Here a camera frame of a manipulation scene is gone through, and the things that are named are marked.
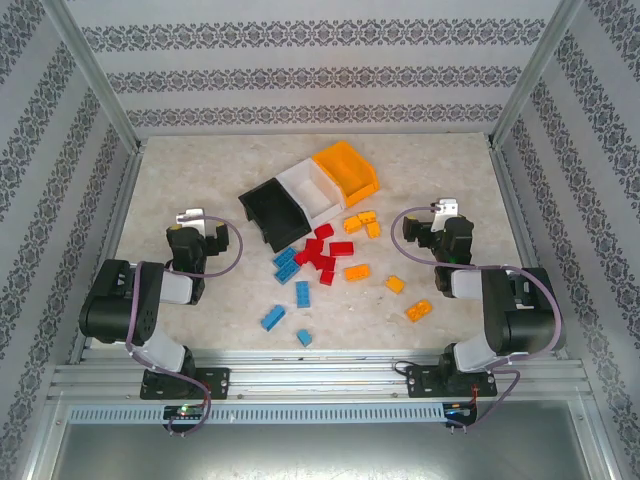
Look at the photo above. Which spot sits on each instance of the black plastic bin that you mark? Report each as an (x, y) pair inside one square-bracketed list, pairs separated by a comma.
[(280, 215)]

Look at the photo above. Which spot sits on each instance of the red sloped lego brick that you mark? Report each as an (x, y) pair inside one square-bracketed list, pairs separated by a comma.
[(302, 257)]

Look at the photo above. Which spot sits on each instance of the yellow plastic bin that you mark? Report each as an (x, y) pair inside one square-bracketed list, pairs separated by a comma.
[(350, 170)]

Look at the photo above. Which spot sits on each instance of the white plastic bin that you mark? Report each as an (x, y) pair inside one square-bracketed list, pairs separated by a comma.
[(305, 192)]

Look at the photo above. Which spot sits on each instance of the small blue lego brick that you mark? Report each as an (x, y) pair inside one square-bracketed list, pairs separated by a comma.
[(304, 337)]

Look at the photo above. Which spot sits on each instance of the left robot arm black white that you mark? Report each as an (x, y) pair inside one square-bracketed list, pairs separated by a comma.
[(115, 305)]

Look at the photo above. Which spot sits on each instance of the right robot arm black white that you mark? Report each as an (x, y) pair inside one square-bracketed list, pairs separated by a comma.
[(525, 310)]

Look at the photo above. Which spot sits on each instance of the small circuit board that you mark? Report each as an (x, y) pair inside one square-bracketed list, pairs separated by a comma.
[(457, 411), (185, 411)]

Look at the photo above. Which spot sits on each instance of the grey metal panel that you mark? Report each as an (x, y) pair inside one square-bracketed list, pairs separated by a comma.
[(320, 455)]

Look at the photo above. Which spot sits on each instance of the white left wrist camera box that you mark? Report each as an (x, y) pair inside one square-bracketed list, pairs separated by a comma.
[(192, 220)]

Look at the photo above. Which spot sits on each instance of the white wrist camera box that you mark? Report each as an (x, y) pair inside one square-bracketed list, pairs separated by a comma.
[(446, 210), (192, 220)]

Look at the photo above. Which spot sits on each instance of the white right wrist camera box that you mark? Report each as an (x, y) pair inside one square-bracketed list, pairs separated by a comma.
[(446, 210)]

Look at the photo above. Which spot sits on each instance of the aluminium side rail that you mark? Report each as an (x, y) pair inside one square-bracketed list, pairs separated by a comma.
[(125, 200), (514, 200)]

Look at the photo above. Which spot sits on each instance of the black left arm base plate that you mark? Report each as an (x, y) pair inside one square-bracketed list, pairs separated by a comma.
[(217, 382)]

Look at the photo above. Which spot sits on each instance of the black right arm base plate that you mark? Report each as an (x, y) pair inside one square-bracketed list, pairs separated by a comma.
[(417, 382)]

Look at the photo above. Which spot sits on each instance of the aluminium mounting rail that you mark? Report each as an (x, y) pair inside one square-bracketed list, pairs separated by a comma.
[(320, 380)]

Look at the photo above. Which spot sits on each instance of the aluminium frame post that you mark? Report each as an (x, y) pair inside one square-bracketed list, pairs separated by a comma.
[(90, 75), (537, 75)]

